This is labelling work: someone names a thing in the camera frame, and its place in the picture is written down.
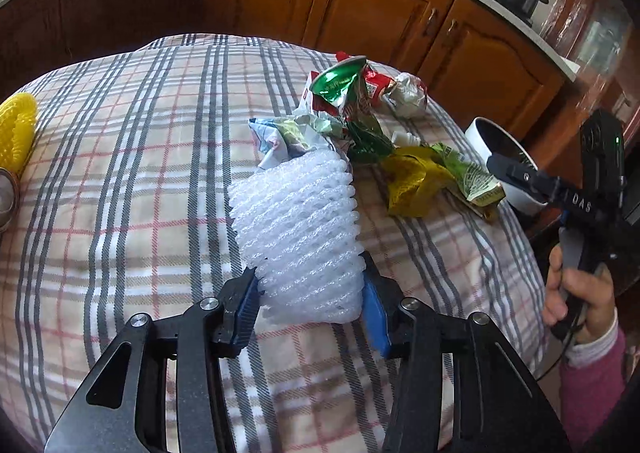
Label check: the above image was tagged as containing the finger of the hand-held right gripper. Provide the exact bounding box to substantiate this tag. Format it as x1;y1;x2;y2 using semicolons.
486;154;562;204

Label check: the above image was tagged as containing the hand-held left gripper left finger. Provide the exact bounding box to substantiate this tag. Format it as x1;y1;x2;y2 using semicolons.
42;267;263;453

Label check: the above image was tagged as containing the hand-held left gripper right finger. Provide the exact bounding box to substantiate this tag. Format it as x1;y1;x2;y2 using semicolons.
357;250;573;453

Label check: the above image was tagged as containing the light green packet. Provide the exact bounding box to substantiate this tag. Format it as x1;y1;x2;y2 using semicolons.
430;143;503;208

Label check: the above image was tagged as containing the white round trash bin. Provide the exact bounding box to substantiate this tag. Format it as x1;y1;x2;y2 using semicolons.
465;117;551;216

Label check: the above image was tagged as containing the white foam fruit net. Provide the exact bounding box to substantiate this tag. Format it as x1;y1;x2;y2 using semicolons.
227;150;368;326

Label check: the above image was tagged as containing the white paper ball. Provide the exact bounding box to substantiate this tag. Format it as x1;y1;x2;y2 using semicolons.
382;73;430;120

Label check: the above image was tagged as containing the red crushed packet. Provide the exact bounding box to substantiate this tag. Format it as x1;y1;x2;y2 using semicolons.
335;51;401;108

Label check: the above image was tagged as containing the person's right forearm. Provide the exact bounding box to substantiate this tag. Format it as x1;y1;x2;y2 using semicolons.
557;313;630;451

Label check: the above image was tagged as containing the person's right hand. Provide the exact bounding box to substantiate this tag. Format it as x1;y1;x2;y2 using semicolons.
541;245;618;339

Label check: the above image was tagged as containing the yellow plastic wrapper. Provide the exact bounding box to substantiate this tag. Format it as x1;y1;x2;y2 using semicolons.
382;147;456;218

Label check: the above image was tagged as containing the dark green wrapper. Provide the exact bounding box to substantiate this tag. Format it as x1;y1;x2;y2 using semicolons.
345;113;396;164

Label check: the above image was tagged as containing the plaid blanket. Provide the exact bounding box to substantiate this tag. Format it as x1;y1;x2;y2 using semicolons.
0;34;551;453

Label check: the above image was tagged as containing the crumpled colourful paper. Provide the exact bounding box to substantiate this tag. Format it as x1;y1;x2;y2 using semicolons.
248;114;346;168

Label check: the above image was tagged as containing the green foil wrapper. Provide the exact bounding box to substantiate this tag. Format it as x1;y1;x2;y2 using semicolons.
309;58;371;116

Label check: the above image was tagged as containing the wooden base cabinet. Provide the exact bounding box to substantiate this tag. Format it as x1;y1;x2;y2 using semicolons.
0;0;571;144

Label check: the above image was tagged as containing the metal drink can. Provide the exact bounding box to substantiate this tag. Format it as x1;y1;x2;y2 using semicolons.
0;167;22;234

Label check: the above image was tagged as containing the yellow foam fruit net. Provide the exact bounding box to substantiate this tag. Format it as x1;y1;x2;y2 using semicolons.
0;93;40;174

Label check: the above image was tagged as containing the wooden door frame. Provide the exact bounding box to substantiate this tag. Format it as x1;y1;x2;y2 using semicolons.
537;0;640;174

